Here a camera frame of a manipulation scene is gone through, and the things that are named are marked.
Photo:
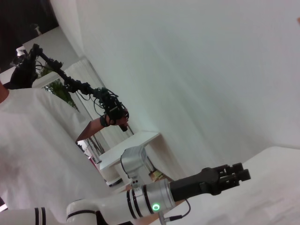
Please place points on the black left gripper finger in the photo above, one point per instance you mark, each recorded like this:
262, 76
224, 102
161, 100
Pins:
236, 179
230, 171

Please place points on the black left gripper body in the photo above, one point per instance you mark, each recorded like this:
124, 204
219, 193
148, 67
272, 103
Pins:
194, 185

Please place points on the person's bare forearm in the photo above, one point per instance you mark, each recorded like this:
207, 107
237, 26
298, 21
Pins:
90, 130

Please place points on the black teleoperation linkage arm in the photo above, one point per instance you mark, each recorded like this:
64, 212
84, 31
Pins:
58, 70

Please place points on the colourful snack box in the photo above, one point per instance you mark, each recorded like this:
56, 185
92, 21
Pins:
156, 175

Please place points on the white side table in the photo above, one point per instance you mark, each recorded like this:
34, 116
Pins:
131, 150

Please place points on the black teleoperation hand controller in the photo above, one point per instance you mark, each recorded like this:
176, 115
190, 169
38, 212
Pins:
116, 112

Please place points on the green potted plant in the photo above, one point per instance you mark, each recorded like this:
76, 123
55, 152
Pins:
62, 91

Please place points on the person in white shirt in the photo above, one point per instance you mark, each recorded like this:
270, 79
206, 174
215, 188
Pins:
35, 152

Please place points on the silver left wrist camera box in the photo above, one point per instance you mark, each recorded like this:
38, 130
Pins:
134, 164

